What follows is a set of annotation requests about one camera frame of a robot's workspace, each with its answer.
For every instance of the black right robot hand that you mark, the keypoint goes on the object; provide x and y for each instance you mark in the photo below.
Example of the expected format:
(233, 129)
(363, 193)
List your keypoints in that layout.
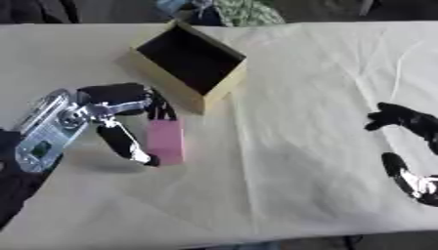
(411, 121)

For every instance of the pink rectangular block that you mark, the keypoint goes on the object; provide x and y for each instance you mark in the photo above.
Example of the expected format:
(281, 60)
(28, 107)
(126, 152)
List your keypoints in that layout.
(165, 140)

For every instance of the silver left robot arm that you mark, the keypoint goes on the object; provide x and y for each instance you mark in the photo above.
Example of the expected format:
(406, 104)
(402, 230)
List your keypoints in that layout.
(45, 133)

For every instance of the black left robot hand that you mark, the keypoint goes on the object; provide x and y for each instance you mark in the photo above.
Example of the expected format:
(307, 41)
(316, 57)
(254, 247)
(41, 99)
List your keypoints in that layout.
(117, 94)

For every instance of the tan cardboard box black inside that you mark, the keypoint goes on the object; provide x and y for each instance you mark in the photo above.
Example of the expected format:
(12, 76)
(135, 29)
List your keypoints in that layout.
(191, 63)

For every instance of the green patterned bag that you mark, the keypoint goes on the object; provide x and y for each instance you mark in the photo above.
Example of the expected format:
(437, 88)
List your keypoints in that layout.
(242, 12)

